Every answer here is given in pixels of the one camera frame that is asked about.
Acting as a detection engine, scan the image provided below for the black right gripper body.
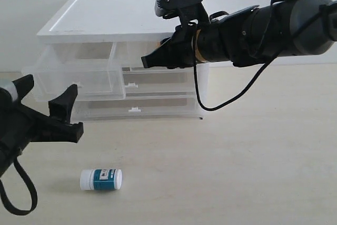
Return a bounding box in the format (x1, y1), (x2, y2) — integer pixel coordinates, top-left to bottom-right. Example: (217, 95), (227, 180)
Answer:
(157, 23), (207, 69)

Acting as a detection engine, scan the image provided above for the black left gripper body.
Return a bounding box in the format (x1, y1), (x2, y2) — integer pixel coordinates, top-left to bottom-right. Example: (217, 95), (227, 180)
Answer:
(0, 98), (51, 173)

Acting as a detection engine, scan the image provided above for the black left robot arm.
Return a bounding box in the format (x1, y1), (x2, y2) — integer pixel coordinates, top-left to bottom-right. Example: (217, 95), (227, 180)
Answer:
(1, 84), (84, 174)

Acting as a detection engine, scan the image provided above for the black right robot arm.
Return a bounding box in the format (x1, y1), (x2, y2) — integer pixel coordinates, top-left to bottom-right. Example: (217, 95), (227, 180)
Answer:
(142, 0), (336, 69)

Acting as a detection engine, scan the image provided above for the white plastic drawer cabinet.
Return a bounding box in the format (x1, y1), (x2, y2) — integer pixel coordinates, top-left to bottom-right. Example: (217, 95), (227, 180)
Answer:
(36, 0), (211, 122)

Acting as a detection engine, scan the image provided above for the white blue pill bottle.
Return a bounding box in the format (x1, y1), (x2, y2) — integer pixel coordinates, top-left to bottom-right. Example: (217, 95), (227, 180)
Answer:
(80, 169), (123, 191)

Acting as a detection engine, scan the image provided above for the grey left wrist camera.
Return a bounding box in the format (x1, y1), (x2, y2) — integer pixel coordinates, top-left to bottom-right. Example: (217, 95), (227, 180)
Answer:
(1, 74), (35, 107)

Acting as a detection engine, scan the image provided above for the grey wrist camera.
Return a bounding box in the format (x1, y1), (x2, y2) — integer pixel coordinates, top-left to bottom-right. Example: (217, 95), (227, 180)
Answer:
(1, 74), (35, 107)
(154, 0), (210, 24)

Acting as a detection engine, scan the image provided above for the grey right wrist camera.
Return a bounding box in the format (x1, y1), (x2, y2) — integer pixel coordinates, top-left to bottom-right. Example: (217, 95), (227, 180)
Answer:
(154, 0), (210, 24)

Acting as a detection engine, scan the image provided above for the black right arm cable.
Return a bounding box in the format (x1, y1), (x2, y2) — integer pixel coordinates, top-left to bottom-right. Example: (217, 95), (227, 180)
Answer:
(192, 0), (337, 112)

